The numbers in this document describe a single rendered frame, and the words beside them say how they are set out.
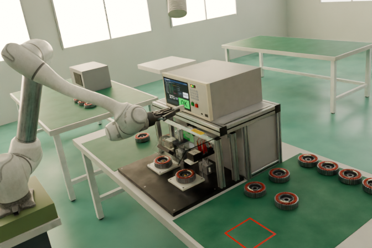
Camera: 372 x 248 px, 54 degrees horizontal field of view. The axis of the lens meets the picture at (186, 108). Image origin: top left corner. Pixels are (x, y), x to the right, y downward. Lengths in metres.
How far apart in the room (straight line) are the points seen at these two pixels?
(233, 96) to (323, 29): 7.22
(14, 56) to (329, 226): 1.56
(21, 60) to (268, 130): 1.30
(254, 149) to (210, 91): 0.42
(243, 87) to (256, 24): 6.94
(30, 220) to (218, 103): 1.11
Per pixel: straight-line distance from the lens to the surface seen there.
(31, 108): 2.03
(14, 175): 1.99
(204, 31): 7.89
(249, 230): 1.71
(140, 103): 3.59
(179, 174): 2.04
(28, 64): 1.77
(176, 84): 2.07
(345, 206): 1.89
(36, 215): 2.03
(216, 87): 1.88
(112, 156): 2.56
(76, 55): 6.60
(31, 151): 2.12
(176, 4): 3.09
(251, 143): 2.00
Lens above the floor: 1.82
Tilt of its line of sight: 19 degrees down
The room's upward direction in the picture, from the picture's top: 7 degrees counter-clockwise
